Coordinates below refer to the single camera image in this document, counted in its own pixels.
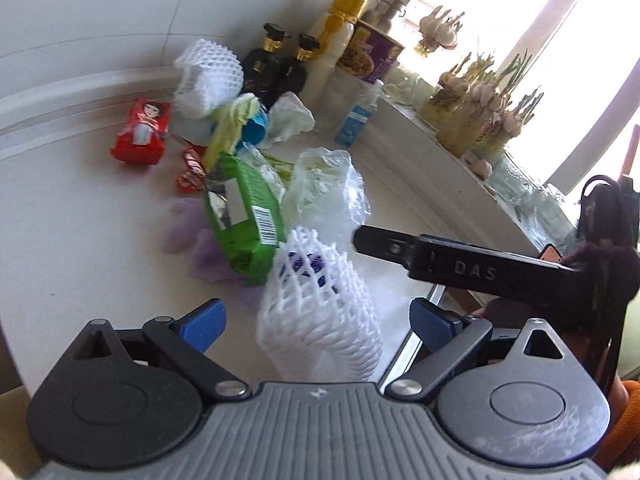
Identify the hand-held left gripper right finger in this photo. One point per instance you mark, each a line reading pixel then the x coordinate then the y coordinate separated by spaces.
pixel 431 324

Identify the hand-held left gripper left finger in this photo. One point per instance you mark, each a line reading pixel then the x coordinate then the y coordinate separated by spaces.
pixel 202 327

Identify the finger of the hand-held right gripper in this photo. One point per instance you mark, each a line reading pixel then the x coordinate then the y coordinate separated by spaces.
pixel 470 271

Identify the white foam net with purple print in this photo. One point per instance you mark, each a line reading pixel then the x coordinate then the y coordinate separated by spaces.
pixel 320 330

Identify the clear plastic bag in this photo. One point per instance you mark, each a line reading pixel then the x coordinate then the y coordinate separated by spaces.
pixel 325 190

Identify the cabbage leaf with pale stalk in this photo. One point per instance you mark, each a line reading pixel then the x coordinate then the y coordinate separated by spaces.
pixel 227 127

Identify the blue plastic cup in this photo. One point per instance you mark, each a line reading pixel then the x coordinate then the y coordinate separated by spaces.
pixel 256 127

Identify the person's right forearm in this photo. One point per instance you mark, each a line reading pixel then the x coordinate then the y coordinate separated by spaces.
pixel 600 253

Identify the empty clear glass jar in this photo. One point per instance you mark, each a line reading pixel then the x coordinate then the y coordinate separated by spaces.
pixel 547 217
pixel 515 182

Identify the purple plastic bag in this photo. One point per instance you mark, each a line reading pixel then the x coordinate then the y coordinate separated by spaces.
pixel 182 230

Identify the garlic bulb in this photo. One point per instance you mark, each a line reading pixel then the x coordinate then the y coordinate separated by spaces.
pixel 481 166

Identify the orange cloth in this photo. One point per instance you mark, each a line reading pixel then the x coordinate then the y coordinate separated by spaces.
pixel 622 425

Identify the green snack packet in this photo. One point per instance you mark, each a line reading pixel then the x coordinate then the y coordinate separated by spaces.
pixel 245 210

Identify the sprouting garlic in clear cup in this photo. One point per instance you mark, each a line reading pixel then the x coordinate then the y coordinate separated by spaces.
pixel 467 130
pixel 500 135
pixel 445 105

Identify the red candy wrapper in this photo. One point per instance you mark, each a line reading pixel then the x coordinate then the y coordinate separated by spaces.
pixel 191 170

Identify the wooden stick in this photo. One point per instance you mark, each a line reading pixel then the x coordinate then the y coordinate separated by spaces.
pixel 631 152

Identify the clear spray bottle blue label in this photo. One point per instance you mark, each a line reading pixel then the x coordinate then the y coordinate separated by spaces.
pixel 356 120

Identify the clear jar with water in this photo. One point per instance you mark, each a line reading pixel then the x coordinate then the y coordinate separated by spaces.
pixel 407 87

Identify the red printed box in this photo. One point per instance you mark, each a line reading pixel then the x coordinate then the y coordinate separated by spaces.
pixel 142 130

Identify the crumpled white tissue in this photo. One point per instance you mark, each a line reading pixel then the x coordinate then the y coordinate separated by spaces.
pixel 292 117

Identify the purple instant noodle cup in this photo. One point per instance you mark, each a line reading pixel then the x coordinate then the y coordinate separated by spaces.
pixel 370 55

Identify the hanging garlic bunch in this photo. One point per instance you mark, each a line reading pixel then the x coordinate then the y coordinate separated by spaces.
pixel 440 30

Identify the white foam fruit net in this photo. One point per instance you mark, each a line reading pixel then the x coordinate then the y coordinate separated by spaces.
pixel 207 77

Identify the black bottle with gold collar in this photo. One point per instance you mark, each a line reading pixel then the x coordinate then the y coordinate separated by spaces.
pixel 262 70
pixel 295 77

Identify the cream bottle with gold cap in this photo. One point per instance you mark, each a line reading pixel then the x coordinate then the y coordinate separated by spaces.
pixel 332 40

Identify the stainless steel bottle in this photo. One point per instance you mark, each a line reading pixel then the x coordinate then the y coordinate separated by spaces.
pixel 384 12

